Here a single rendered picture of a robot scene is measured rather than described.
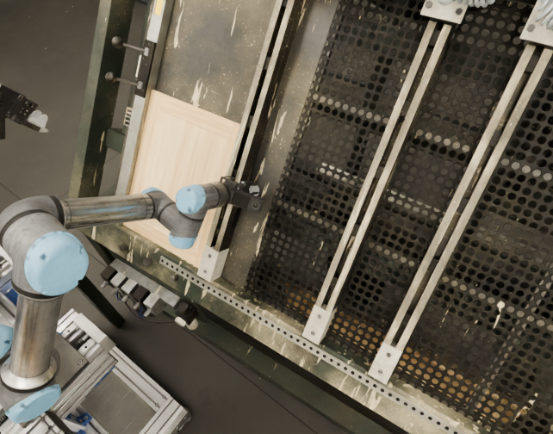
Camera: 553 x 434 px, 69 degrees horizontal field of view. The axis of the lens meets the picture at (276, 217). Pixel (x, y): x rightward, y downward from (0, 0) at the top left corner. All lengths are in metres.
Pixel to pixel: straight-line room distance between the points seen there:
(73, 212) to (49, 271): 0.21
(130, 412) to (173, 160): 1.22
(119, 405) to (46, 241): 1.44
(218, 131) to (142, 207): 0.44
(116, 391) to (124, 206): 1.29
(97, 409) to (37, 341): 1.23
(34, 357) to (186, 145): 0.85
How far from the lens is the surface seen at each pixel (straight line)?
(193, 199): 1.08
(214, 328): 2.25
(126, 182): 1.72
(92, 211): 1.09
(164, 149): 1.61
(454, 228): 1.21
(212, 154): 1.48
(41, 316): 1.02
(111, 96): 1.87
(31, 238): 0.92
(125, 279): 1.82
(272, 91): 1.34
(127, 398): 2.23
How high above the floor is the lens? 2.24
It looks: 54 degrees down
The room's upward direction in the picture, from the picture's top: 4 degrees counter-clockwise
